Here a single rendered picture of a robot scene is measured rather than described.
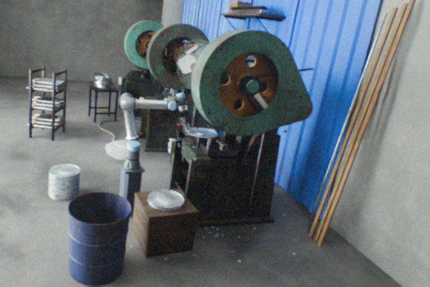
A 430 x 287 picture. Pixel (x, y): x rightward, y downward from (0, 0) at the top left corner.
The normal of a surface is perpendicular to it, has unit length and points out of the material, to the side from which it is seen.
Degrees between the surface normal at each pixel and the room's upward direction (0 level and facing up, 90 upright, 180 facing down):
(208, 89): 90
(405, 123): 90
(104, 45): 90
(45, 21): 90
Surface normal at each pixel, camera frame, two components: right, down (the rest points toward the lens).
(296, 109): 0.25, 0.29
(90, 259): 0.00, 0.30
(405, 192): -0.96, -0.04
